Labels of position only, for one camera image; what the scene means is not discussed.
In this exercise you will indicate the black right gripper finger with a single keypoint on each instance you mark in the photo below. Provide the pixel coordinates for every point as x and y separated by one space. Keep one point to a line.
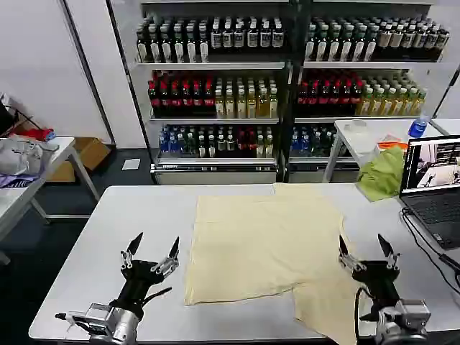
392 258
350 262

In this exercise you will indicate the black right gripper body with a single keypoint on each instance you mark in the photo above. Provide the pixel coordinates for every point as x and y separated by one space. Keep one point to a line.
379 280

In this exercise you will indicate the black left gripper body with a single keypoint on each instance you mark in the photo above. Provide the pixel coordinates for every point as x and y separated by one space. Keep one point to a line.
138 280

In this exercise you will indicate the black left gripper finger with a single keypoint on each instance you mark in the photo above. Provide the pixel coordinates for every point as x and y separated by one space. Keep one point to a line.
169 262
126 257

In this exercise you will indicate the cream yellow shirt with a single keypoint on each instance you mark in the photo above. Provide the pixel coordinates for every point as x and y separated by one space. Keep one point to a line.
262 244

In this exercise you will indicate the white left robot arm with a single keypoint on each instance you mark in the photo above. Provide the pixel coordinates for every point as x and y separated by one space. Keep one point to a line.
118 323

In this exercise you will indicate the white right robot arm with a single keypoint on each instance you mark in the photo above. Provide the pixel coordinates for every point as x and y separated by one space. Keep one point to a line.
402 320

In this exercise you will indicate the grey open laptop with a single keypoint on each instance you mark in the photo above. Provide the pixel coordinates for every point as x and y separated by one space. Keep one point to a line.
431 201

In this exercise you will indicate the green cloth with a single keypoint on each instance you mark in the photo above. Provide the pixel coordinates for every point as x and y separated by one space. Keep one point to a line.
382 176

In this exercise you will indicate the white paper sheet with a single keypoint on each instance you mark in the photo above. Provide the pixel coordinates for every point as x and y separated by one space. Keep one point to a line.
130 164

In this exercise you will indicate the brown cardboard box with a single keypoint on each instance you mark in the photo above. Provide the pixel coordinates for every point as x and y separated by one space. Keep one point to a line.
90 151

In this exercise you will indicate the orange packet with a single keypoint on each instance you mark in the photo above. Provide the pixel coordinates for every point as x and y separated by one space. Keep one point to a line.
393 143

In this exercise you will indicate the white table with clothes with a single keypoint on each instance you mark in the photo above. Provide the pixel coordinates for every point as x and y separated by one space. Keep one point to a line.
54 158

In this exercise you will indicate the small white side table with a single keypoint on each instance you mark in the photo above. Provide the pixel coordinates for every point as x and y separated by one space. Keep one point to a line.
373 127

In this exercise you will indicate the blue water bottle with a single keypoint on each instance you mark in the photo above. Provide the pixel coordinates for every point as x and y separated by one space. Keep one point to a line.
417 127

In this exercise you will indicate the purple garment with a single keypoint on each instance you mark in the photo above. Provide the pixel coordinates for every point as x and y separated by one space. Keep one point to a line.
16 180

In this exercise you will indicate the white tape roll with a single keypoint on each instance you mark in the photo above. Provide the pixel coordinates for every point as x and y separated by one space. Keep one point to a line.
355 125

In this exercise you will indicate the grey crumpled garment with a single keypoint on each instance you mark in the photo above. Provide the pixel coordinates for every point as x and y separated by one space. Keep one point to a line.
21 154

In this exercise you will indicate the red cloth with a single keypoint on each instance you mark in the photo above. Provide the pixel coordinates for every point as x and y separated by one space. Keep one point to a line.
36 133

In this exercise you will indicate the bottle shelf with beige-label drinks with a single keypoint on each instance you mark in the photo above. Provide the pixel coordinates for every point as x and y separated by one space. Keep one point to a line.
359 90

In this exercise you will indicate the bottle shelf with yellow drinks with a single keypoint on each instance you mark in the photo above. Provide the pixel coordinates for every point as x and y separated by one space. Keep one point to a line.
215 93

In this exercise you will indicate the black tripod pole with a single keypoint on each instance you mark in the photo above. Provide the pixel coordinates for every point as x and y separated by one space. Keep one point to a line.
449 90

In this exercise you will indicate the black bag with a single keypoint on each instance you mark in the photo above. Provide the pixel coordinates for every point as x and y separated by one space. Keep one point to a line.
5 116

